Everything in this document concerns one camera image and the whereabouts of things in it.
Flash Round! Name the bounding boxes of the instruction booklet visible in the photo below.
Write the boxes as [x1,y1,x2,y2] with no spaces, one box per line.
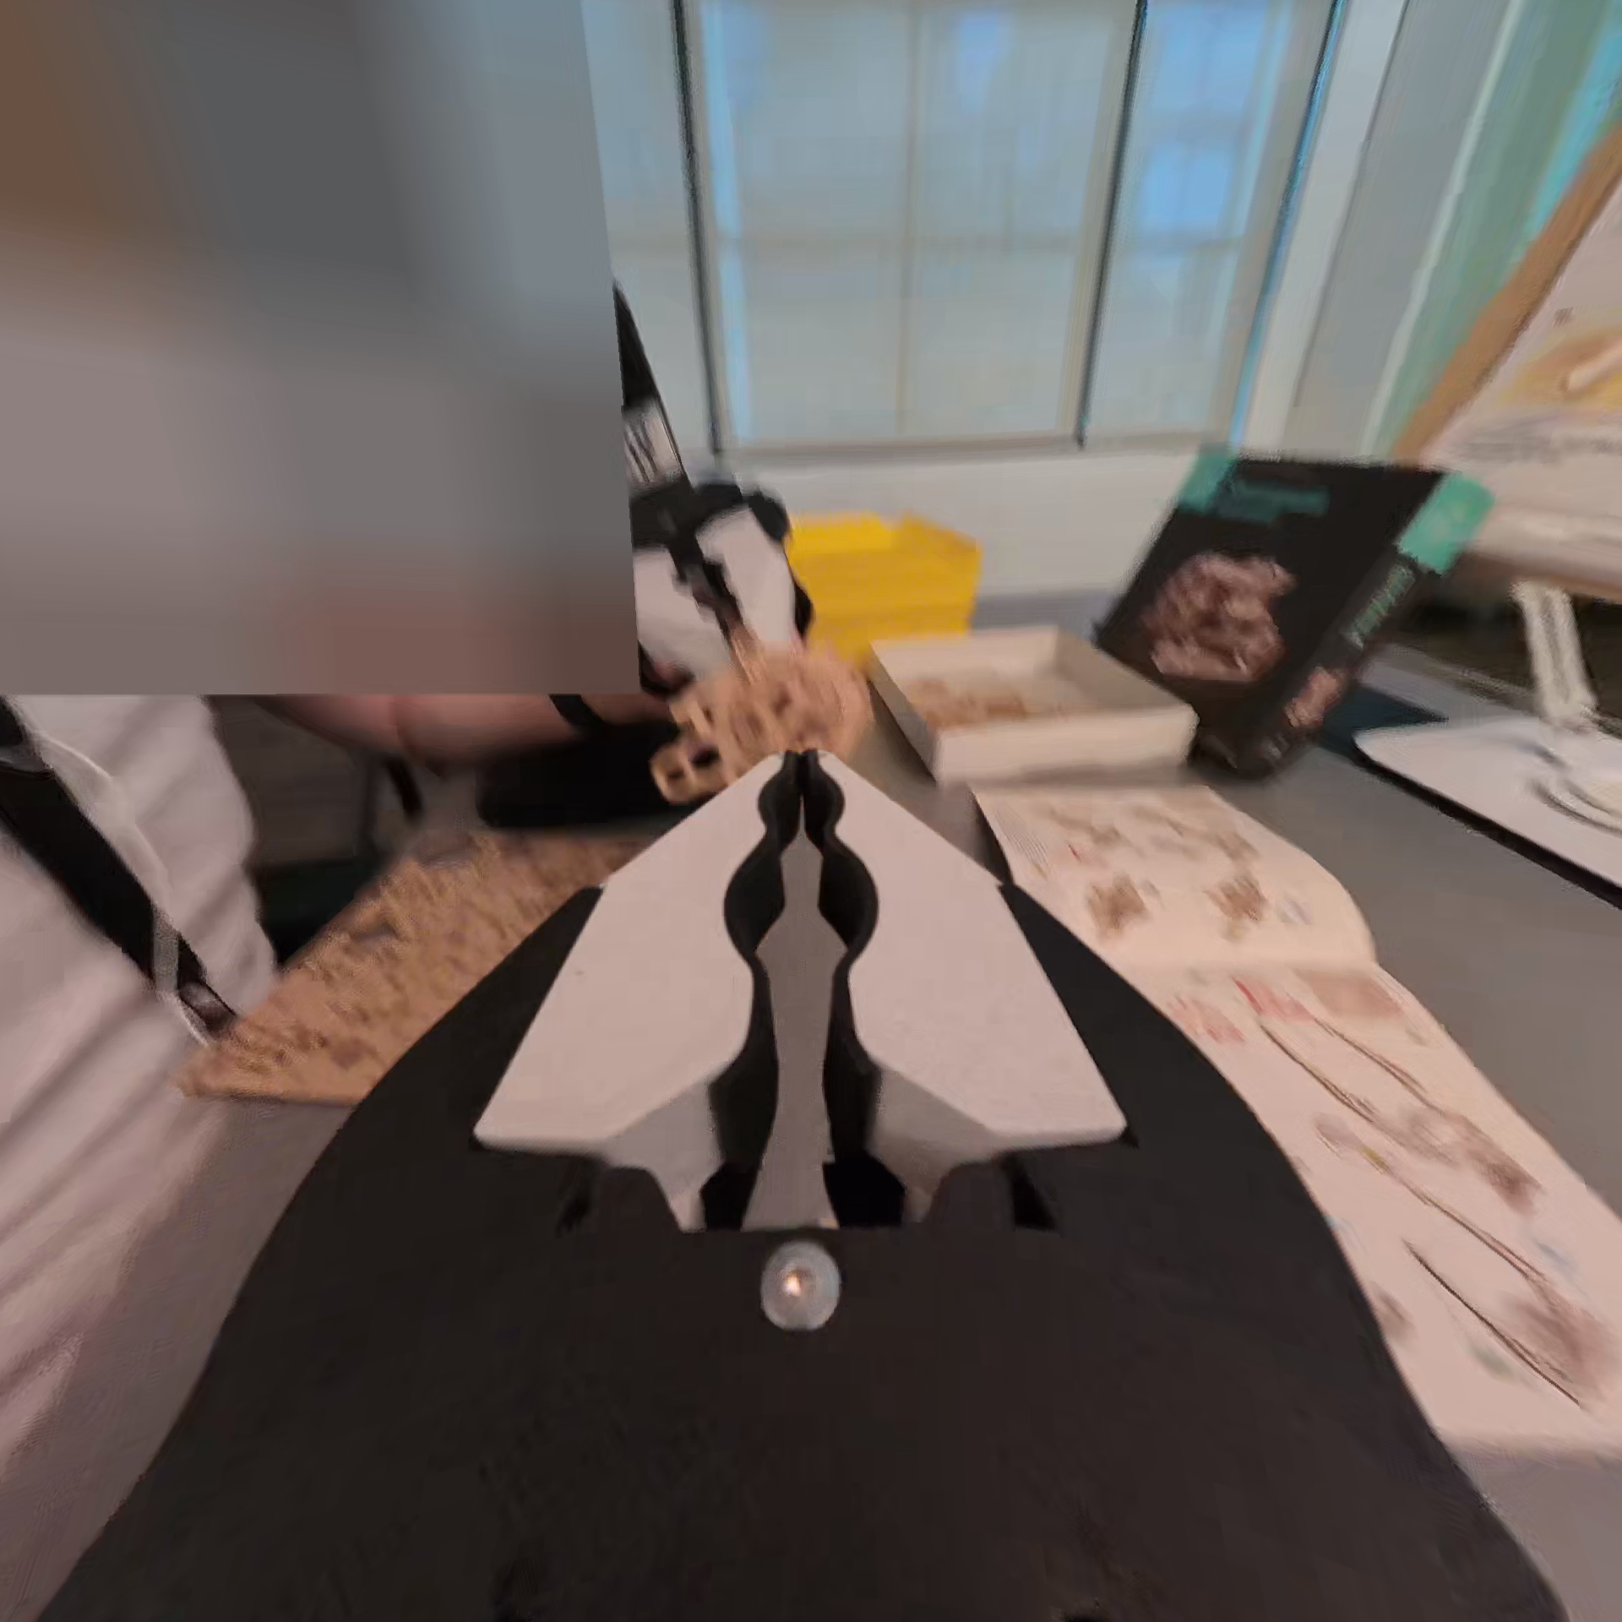
[975,783,1622,1459]

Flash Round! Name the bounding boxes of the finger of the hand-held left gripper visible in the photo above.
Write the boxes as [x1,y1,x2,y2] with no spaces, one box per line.
[701,505,800,656]
[633,546,746,682]

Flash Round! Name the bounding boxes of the pile of thin rings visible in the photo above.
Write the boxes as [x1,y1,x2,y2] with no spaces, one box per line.
[906,671,1078,731]

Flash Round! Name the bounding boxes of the white base board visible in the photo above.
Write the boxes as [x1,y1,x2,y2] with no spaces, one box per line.
[1357,716,1622,908]

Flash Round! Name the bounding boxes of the person's left forearm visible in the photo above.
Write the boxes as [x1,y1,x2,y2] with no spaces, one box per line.
[254,695,598,776]

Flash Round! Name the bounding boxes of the white desk lamp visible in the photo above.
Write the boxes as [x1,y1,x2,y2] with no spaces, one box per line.
[1514,576,1622,826]

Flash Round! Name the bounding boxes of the black model kit box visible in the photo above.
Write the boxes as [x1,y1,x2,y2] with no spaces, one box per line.
[1095,447,1495,777]

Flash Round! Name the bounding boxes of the beige sign board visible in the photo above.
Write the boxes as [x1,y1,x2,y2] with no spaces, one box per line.
[1394,165,1622,591]

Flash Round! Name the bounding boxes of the wooden laser-cut parts sheet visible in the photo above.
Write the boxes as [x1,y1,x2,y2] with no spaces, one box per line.
[178,830,661,1110]

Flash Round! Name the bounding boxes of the window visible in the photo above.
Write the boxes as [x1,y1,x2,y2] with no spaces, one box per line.
[678,0,1345,450]

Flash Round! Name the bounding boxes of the yellow plastic bin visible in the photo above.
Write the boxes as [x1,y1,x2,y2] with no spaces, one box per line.
[785,510,983,639]

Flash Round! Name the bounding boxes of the black strap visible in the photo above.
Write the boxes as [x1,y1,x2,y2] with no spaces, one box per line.
[0,697,243,1033]

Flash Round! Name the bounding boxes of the person's torso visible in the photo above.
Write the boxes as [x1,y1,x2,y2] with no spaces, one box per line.
[0,695,280,1523]

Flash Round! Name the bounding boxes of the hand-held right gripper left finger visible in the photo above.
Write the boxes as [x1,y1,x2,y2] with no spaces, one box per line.
[475,748,802,1232]

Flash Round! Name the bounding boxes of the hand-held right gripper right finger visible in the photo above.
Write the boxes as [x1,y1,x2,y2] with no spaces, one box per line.
[804,748,1127,1224]

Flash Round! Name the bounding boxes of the white cardboard tray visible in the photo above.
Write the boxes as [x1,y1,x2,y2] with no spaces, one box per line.
[867,624,1200,787]

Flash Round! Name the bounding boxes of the wooden gear model assembly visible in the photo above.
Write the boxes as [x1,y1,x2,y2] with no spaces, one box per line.
[652,652,876,802]

